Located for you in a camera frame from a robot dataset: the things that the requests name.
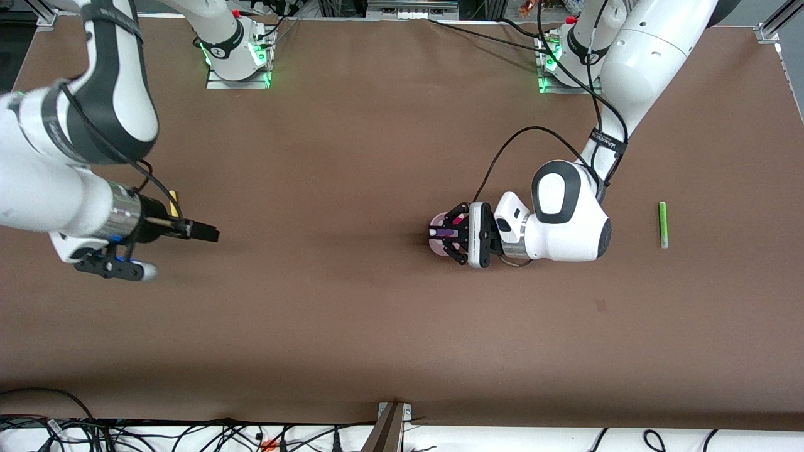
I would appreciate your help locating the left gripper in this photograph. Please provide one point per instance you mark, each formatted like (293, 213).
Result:
(465, 221)

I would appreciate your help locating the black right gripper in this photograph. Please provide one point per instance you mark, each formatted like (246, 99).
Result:
(151, 219)

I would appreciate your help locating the purple marker pen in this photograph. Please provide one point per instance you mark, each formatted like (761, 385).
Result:
(445, 232)

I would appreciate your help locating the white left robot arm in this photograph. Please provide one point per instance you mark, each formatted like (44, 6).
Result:
(634, 69)

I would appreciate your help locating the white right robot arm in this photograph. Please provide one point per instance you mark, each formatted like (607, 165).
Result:
(38, 194)

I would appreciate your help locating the pink plastic cup holder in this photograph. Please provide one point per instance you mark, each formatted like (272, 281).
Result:
(436, 242)

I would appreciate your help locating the yellow highlighter pen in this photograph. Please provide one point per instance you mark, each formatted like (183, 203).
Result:
(174, 196)

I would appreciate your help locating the green highlighter pen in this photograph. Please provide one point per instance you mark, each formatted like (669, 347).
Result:
(662, 225)

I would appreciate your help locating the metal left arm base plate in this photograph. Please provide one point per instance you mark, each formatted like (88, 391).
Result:
(565, 90)

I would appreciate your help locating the metal table edge bracket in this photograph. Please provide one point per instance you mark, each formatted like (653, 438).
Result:
(389, 427)

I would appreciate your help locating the metal frame rail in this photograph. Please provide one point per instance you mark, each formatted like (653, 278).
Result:
(411, 7)

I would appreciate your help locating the aluminium table corner bracket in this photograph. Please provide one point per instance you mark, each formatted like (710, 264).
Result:
(763, 34)
(47, 17)

